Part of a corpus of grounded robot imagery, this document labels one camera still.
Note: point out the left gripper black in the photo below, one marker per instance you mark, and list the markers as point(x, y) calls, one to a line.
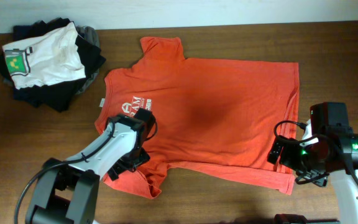
point(128, 165)

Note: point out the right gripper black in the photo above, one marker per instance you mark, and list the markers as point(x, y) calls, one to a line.
point(276, 151)

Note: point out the orange red t-shirt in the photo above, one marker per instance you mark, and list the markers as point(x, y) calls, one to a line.
point(215, 116)

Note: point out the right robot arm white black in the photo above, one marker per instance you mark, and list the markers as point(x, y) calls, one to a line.
point(319, 159)

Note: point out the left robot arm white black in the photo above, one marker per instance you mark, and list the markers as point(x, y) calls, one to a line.
point(67, 191)

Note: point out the black folded garment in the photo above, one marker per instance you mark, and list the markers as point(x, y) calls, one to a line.
point(58, 96)

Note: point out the navy folded garment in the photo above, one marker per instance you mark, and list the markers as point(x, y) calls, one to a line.
point(23, 95)

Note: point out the white folded t-shirt green print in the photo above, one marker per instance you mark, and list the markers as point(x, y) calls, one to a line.
point(49, 59)

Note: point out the grey folded garment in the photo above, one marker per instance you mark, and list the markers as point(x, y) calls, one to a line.
point(90, 35)

